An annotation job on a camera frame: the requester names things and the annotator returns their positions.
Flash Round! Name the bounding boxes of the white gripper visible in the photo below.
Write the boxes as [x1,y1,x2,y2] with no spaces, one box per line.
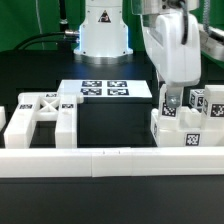
[142,12,201,108]

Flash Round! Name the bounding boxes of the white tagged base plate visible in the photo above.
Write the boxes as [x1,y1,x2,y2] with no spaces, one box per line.
[57,80,152,99]

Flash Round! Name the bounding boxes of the white chair seat part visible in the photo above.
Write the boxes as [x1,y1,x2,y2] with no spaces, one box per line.
[151,106,224,147]

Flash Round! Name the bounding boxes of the black cable with connector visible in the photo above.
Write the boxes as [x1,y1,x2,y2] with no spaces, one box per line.
[13,29,81,51]

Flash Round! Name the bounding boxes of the white chair back frame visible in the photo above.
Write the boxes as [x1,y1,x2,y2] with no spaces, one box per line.
[4,92,84,149]

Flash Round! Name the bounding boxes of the grey corrugated hose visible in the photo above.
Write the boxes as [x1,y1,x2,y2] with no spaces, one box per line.
[202,0,213,36]

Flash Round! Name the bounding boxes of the white front fence bar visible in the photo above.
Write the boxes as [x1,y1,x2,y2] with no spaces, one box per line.
[0,147,224,178]

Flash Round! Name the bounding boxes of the white side block left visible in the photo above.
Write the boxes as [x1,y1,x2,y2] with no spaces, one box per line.
[0,106,6,131]

